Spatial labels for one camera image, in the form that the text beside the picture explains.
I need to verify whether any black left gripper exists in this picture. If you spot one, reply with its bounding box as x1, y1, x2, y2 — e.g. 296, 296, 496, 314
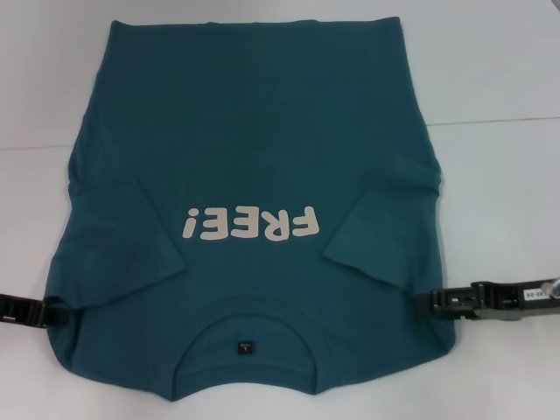
0, 293, 72, 329

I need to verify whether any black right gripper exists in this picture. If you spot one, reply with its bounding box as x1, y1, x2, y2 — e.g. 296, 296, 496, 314
413, 279, 560, 324

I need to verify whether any teal t-shirt with FREE print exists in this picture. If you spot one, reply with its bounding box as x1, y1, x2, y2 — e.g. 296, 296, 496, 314
43, 17, 459, 397

